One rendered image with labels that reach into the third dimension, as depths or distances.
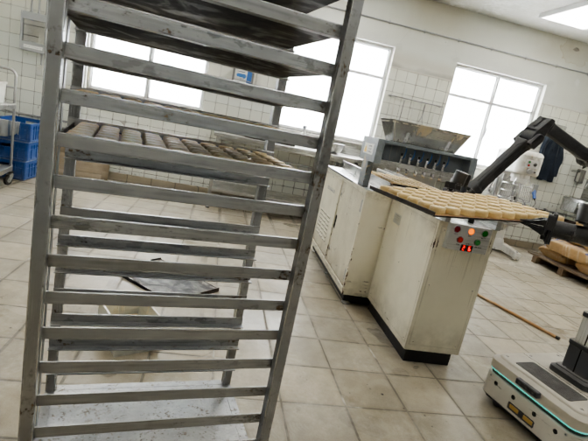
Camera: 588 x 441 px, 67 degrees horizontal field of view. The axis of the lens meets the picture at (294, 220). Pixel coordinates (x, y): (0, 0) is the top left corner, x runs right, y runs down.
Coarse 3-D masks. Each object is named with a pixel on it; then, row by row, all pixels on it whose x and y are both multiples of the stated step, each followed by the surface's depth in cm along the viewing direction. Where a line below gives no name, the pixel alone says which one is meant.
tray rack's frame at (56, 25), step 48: (48, 0) 82; (48, 48) 84; (48, 96) 87; (48, 144) 89; (48, 192) 91; (48, 240) 95; (48, 288) 120; (48, 384) 148; (96, 384) 157; (144, 384) 162; (192, 384) 167; (144, 432) 139; (192, 432) 143; (240, 432) 148
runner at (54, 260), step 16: (48, 256) 98; (64, 256) 99; (80, 256) 100; (96, 256) 101; (160, 272) 107; (176, 272) 108; (192, 272) 110; (208, 272) 111; (224, 272) 113; (240, 272) 114; (256, 272) 116; (272, 272) 117; (288, 272) 119
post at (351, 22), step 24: (360, 0) 102; (336, 72) 106; (336, 96) 107; (336, 120) 108; (312, 168) 113; (312, 192) 112; (312, 216) 113; (288, 288) 119; (288, 312) 119; (288, 336) 121; (264, 408) 126; (264, 432) 128
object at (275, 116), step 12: (276, 84) 148; (276, 108) 148; (276, 120) 150; (264, 144) 153; (264, 192) 155; (252, 216) 158; (252, 264) 161; (240, 288) 163; (240, 312) 165; (228, 372) 171
